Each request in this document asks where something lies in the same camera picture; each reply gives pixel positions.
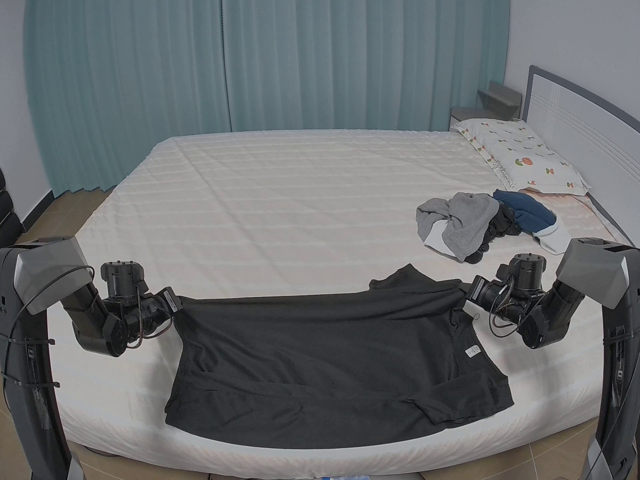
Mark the black cable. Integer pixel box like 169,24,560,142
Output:
5,265,97,349

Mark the white printed pillow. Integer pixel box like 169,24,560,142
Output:
450,118,591,196

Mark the grey bedside table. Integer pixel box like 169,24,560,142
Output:
450,80,523,129

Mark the bed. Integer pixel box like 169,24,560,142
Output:
47,64,640,476

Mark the dark blue garment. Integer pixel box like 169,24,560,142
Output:
492,189,558,234

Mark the black T-shirt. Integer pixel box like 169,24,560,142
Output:
164,263,516,441

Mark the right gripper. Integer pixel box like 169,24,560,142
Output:
465,275,510,316

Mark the grey knitted garment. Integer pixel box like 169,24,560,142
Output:
416,192,501,262

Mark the white garment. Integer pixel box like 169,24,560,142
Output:
532,220,573,256
424,222,458,256

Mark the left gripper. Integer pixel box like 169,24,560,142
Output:
141,286,185,331

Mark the black crumpled garment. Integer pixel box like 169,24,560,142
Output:
465,203,521,265

